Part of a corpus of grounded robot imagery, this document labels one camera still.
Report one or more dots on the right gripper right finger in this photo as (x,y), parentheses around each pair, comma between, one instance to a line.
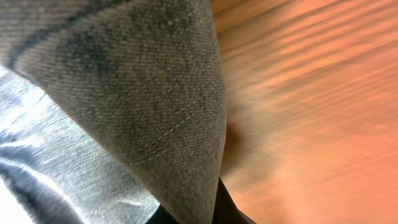
(226,211)

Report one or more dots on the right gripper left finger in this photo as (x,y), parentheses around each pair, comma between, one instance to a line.
(161,216)

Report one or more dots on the light blue denim jeans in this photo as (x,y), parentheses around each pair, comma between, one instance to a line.
(143,78)

